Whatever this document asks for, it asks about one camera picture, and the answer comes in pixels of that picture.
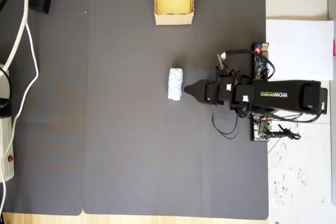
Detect black arm motor cables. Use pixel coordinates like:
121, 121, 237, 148
236, 102, 325, 124

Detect thick white cable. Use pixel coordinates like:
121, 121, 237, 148
0, 0, 35, 71

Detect black camera cable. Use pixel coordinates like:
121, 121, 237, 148
225, 48, 276, 80

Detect small dark grey mat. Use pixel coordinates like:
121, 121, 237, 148
0, 0, 91, 216

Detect black plug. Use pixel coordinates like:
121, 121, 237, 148
0, 98, 12, 119

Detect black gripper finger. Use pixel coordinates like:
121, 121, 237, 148
183, 79, 206, 104

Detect black power plug connector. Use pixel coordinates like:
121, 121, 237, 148
270, 123, 302, 141

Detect thin black looped cable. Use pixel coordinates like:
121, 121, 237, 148
212, 102, 240, 141

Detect blue yarn foam block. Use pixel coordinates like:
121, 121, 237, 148
167, 67, 184, 102

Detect thin white cable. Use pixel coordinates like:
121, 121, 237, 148
0, 0, 40, 207

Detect black motor driver board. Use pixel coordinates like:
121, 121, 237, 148
250, 114, 274, 142

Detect large dark grey mat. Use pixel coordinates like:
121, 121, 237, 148
82, 0, 270, 221

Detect blue circuit board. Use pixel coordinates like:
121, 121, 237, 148
252, 42, 271, 80

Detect white power strip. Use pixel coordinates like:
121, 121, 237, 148
0, 63, 15, 183

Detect white paper sheet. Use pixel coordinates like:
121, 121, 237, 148
266, 19, 335, 81

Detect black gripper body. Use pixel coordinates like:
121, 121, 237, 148
204, 79, 219, 105

